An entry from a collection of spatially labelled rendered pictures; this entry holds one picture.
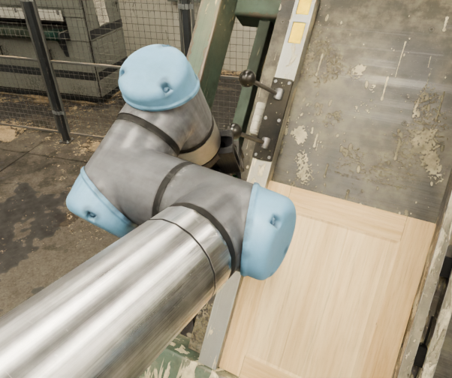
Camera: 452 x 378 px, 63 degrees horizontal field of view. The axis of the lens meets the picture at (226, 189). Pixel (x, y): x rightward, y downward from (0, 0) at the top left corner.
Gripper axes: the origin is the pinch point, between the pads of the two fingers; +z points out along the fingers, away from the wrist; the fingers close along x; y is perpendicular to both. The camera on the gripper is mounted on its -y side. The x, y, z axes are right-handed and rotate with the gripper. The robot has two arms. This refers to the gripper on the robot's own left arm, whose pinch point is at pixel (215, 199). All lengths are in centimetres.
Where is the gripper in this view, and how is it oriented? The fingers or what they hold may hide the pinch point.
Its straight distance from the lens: 68.0
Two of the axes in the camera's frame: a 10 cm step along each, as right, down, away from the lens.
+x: -0.4, -9.1, 4.1
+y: 9.8, -1.2, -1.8
